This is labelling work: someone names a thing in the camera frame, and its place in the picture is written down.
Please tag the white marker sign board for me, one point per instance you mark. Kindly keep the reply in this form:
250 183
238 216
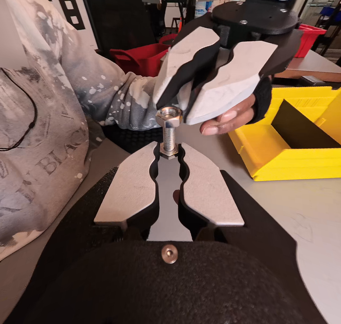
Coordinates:
72 12

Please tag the silver hex nut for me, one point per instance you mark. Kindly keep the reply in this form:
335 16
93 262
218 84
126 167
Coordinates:
169 154

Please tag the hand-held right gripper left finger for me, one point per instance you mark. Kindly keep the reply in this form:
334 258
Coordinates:
127 190

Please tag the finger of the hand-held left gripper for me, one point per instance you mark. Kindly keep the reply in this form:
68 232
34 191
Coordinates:
239 62
183 46

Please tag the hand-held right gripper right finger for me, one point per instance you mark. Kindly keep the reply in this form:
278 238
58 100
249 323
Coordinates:
210 193

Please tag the red plastic bin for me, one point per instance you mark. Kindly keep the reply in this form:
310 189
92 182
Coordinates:
141 60
309 41

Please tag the black mesh office chair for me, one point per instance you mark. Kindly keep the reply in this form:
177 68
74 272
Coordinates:
120 20

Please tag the person's left forearm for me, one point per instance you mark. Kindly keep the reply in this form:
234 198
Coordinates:
120 100

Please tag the person's right hand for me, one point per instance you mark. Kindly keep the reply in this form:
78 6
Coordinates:
176 197

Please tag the person's grey printed sweatshirt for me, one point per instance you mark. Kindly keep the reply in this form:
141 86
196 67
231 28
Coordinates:
40 169

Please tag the person's left hand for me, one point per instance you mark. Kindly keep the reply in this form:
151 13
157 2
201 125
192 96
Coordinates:
239 116

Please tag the yellow plastic bin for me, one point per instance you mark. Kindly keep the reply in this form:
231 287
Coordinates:
279 164

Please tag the silver hex bolt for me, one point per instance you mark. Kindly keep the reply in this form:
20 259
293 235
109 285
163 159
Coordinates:
169 118

